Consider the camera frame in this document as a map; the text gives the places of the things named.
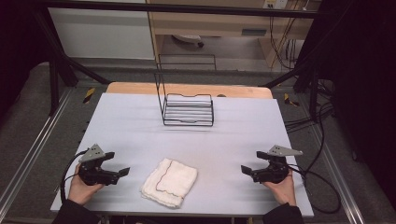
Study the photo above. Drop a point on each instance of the aluminium floor rail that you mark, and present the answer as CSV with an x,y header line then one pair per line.
x,y
339,174
31,155

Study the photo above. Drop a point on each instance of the white cabinet panel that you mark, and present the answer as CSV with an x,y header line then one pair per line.
x,y
102,34

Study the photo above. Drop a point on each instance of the yellow black floor tape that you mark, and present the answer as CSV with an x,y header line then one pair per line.
x,y
89,95
291,100

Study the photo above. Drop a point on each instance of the light wooden desk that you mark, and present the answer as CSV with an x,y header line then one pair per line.
x,y
218,26

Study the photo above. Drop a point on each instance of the person's left hand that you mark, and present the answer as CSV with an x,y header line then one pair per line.
x,y
79,191

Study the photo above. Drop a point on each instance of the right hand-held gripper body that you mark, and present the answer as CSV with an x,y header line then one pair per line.
x,y
275,172

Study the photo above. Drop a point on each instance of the person's right hand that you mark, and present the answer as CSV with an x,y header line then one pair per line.
x,y
285,193

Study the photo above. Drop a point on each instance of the white power strip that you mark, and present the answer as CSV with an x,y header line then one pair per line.
x,y
275,3

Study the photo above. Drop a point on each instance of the white folded towel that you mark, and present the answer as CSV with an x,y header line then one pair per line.
x,y
169,183

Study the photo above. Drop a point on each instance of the white chair base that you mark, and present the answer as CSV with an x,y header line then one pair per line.
x,y
188,39

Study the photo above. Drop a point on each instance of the black metal frame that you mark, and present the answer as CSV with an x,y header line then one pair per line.
x,y
186,8

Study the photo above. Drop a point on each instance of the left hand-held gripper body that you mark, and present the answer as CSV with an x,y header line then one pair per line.
x,y
93,175

